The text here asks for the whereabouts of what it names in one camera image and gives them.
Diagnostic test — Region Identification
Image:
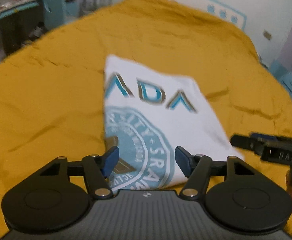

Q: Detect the white Nevada sweatshirt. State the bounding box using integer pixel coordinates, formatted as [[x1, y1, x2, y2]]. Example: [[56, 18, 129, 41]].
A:
[[104, 55, 241, 191]]

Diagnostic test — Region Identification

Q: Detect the mustard yellow bed cover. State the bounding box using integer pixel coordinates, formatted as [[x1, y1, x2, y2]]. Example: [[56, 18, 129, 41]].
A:
[[0, 0, 292, 237]]

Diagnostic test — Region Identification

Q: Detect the desk with shelves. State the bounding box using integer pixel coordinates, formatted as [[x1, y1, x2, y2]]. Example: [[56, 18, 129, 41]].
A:
[[0, 0, 46, 62]]

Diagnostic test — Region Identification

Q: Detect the blue desk chair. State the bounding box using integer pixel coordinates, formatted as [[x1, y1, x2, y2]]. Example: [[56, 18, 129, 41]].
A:
[[43, 0, 66, 30]]

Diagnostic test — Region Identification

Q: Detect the beige wall switch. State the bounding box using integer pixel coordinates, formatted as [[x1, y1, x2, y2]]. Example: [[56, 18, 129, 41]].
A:
[[263, 30, 272, 41]]

